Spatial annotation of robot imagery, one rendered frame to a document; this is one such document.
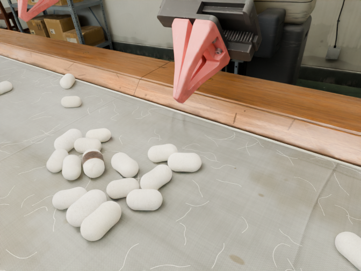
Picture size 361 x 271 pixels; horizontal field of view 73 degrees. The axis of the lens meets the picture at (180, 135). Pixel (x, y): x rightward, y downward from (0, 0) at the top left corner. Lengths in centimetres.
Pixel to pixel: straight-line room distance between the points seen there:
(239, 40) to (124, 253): 23
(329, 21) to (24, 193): 218
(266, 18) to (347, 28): 138
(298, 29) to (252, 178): 88
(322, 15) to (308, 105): 192
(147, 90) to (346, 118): 28
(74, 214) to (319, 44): 220
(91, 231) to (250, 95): 26
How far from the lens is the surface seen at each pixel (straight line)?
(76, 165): 29
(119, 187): 25
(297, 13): 108
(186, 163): 26
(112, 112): 39
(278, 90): 38
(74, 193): 26
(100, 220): 22
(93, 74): 52
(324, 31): 228
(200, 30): 25
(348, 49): 231
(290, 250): 23
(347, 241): 23
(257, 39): 29
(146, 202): 23
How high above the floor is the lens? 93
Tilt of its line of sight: 37 degrees down
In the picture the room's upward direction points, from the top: 4 degrees counter-clockwise
